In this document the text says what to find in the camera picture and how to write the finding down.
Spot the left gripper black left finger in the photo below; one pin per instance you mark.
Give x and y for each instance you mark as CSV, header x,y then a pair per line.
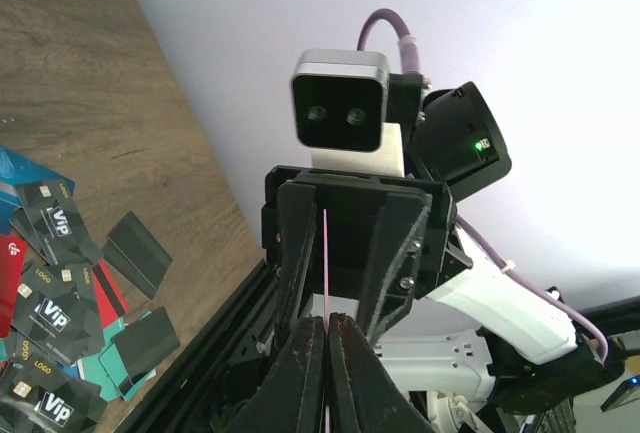
x,y
291,398

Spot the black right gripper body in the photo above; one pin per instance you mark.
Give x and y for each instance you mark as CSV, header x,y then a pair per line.
x,y
353,201

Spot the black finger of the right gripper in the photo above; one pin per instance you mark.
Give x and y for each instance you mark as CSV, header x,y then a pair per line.
x,y
391,268
297,215

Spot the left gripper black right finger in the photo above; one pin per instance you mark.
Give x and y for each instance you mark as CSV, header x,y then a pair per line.
x,y
361,395

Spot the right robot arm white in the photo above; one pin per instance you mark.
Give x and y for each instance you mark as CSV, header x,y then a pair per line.
x,y
540,350

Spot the black card blank back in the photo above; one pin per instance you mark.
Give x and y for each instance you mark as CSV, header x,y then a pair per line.
x,y
137,255

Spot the black front rail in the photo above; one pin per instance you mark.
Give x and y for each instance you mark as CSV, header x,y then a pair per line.
x,y
220,370

